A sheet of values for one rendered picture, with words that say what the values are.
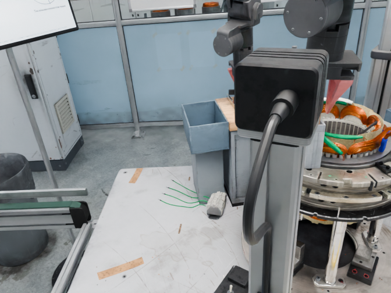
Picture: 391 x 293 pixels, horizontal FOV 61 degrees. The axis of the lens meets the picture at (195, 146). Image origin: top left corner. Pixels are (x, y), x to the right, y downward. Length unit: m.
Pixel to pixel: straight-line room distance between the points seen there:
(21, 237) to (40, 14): 1.22
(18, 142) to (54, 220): 1.80
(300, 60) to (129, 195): 1.00
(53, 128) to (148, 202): 1.84
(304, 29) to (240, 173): 0.59
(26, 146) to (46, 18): 1.70
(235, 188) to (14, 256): 1.50
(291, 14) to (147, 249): 0.69
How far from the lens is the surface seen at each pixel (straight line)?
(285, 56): 0.19
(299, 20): 0.48
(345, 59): 0.58
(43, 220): 1.27
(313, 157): 0.64
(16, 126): 2.94
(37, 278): 2.13
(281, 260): 0.26
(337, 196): 0.65
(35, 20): 1.41
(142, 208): 1.07
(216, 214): 1.00
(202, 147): 0.91
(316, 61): 0.18
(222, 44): 0.89
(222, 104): 1.01
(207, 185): 1.01
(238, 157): 0.96
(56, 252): 2.23
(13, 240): 2.12
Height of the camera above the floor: 1.44
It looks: 29 degrees down
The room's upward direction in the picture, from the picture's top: 5 degrees counter-clockwise
